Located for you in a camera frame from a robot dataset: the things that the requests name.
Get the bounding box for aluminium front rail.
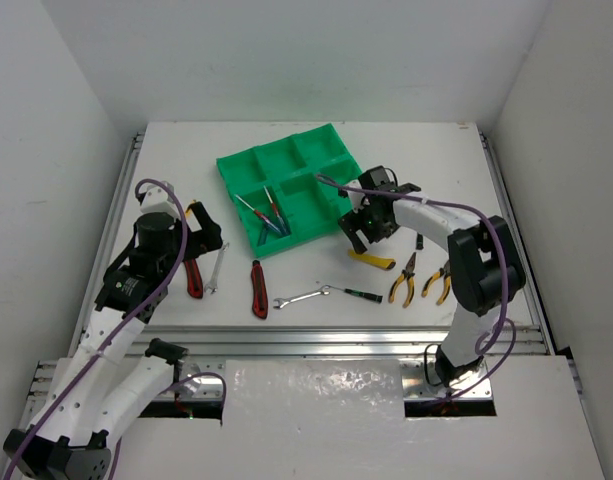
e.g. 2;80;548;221
70;324;557;357

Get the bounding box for green six-compartment tray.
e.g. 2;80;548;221
216;124;362;258

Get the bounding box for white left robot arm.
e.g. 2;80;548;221
3;197;223;479

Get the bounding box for yellow pliers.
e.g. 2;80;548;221
420;264;453;307
388;251;418;309

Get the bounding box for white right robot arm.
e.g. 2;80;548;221
337;166;526;386

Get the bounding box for yellow pliers right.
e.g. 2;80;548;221
420;264;453;307

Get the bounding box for blue screwdriver red collar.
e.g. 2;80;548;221
235;195;284;237

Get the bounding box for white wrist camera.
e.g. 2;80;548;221
338;181;365;212
140;183;179;219

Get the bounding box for silver wrench centre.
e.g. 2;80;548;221
273;285;331;310

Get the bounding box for red utility knife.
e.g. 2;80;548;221
184;259;204;299
251;260;269;320

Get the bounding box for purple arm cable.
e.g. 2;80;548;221
315;172;517;401
3;178;228;480

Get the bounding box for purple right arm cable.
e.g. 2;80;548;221
315;172;517;401

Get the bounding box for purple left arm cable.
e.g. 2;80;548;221
3;178;228;480

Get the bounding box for silver wrench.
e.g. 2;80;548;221
273;285;331;310
204;242;230;294

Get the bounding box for white foreground cover panel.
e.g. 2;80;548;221
115;356;603;479

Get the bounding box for yellow pliers left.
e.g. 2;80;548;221
388;251;418;309

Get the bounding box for green-black screwdriver lower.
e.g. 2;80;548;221
331;286;383;304

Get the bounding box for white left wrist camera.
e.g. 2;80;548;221
140;183;179;219

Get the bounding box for silver wrench left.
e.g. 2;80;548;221
204;242;230;294

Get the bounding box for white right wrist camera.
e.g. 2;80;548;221
338;181;365;212

